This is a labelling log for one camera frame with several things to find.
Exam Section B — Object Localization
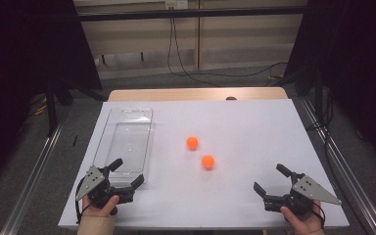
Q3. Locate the black power cable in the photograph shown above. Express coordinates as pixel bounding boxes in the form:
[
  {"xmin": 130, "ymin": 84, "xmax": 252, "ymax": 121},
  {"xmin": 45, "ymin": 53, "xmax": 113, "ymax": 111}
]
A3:
[
  {"xmin": 166, "ymin": 18, "xmax": 222, "ymax": 88},
  {"xmin": 171, "ymin": 18, "xmax": 289, "ymax": 78}
]

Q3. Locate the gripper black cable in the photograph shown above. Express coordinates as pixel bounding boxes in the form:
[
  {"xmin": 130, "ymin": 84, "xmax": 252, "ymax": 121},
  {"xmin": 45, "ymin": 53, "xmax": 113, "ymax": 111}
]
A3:
[
  {"xmin": 310, "ymin": 201, "xmax": 327, "ymax": 229},
  {"xmin": 74, "ymin": 177, "xmax": 86, "ymax": 225}
]

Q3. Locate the black horizontal frame bar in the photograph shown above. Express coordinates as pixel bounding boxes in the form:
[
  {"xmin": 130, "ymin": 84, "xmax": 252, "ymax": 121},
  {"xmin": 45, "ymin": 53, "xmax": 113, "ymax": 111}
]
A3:
[{"xmin": 77, "ymin": 5, "xmax": 307, "ymax": 23}]

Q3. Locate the white wall socket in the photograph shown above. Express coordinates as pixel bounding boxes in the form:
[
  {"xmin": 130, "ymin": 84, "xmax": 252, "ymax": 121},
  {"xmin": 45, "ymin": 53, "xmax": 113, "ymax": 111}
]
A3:
[{"xmin": 164, "ymin": 0, "xmax": 190, "ymax": 11}]

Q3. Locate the clear plastic box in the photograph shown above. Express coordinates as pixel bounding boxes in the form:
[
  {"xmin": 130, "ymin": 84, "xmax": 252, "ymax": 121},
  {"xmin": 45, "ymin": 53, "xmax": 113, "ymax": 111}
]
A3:
[{"xmin": 92, "ymin": 107, "xmax": 156, "ymax": 190}]

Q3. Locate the person's right hand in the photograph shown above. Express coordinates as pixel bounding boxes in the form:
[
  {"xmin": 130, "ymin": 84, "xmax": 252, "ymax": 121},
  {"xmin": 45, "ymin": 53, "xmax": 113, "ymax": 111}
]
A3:
[{"xmin": 280, "ymin": 200, "xmax": 324, "ymax": 235}]

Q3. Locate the person's left hand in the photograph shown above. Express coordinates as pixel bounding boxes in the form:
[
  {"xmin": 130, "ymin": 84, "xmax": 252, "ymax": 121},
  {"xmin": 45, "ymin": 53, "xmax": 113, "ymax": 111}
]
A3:
[{"xmin": 81, "ymin": 194, "xmax": 120, "ymax": 218}]

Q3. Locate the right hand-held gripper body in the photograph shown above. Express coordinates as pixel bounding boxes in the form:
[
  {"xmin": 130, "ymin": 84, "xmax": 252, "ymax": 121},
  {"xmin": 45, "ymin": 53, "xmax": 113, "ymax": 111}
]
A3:
[{"xmin": 263, "ymin": 171, "xmax": 343, "ymax": 216}]

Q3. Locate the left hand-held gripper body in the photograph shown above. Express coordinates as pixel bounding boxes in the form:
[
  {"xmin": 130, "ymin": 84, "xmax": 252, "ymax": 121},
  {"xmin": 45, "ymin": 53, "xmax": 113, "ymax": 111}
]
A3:
[{"xmin": 75, "ymin": 165, "xmax": 135, "ymax": 210}]

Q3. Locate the black stand post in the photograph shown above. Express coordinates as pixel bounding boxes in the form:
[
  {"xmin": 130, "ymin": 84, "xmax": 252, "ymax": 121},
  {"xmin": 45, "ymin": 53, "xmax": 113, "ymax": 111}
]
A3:
[{"xmin": 44, "ymin": 82, "xmax": 59, "ymax": 137}]

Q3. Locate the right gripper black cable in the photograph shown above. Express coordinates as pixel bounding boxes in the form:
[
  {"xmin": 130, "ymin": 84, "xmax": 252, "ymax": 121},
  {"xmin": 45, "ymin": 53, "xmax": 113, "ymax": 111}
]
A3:
[{"xmin": 310, "ymin": 201, "xmax": 327, "ymax": 229}]

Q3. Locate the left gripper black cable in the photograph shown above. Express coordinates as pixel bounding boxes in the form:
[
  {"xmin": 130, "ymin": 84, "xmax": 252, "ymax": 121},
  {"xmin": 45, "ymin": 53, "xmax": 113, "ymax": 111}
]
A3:
[{"xmin": 74, "ymin": 177, "xmax": 86, "ymax": 225}]

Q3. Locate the metal floor rail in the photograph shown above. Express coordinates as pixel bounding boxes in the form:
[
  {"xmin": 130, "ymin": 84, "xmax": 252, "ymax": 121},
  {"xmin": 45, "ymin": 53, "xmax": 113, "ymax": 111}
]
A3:
[
  {"xmin": 301, "ymin": 97, "xmax": 376, "ymax": 235},
  {"xmin": 0, "ymin": 121, "xmax": 65, "ymax": 235}
]

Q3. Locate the white table cover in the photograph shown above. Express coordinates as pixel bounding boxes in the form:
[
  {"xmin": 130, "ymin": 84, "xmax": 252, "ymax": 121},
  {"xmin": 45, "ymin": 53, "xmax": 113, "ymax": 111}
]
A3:
[{"xmin": 58, "ymin": 98, "xmax": 351, "ymax": 229}]

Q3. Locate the light wooden table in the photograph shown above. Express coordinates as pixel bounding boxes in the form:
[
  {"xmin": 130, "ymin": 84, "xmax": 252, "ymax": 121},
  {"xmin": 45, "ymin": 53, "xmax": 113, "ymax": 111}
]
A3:
[{"xmin": 107, "ymin": 86, "xmax": 289, "ymax": 103}]

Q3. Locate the yellow floor cable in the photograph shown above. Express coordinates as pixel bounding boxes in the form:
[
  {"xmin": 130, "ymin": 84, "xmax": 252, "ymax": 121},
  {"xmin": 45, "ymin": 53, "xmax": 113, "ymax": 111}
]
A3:
[{"xmin": 28, "ymin": 96, "xmax": 48, "ymax": 117}]

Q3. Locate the orange ball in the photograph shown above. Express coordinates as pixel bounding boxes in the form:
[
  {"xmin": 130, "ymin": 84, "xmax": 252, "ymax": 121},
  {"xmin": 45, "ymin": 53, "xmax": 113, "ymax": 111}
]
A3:
[
  {"xmin": 201, "ymin": 154, "xmax": 215, "ymax": 170},
  {"xmin": 185, "ymin": 136, "xmax": 200, "ymax": 151}
]

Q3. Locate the black floor cable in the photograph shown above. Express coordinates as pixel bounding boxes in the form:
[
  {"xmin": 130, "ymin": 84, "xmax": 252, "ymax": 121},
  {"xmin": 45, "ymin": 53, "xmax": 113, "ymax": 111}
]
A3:
[{"xmin": 306, "ymin": 92, "xmax": 342, "ymax": 185}]

